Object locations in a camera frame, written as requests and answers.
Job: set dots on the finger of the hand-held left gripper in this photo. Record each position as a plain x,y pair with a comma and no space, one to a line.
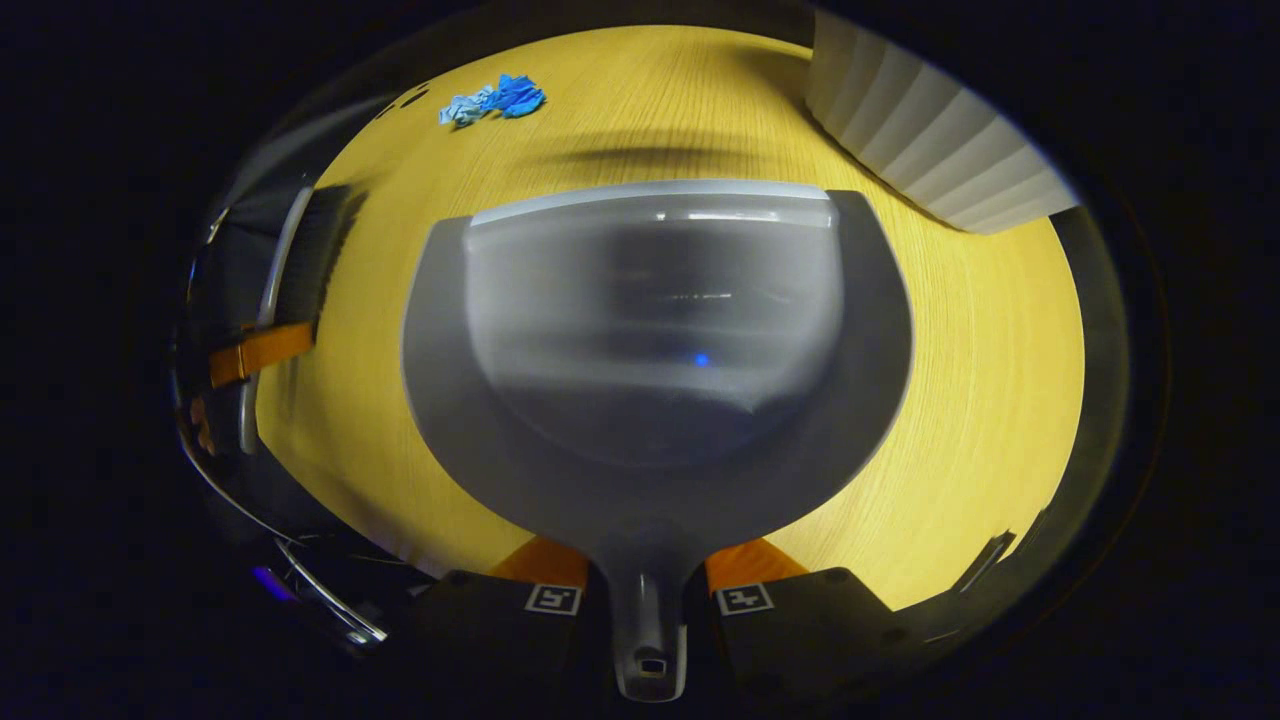
260,352

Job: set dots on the small grey broom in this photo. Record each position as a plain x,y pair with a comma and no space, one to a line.
320,250

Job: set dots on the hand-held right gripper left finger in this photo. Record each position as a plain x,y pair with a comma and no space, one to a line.
490,630

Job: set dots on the grey dustpan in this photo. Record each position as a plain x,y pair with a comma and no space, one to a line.
650,400

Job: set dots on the wooden desktop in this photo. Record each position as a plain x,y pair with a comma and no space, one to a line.
980,400

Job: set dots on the light blue paper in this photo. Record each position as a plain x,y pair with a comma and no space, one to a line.
463,108

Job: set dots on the dark blue paper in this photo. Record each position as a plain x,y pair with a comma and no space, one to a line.
518,95

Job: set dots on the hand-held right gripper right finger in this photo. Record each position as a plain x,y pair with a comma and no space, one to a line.
800,630

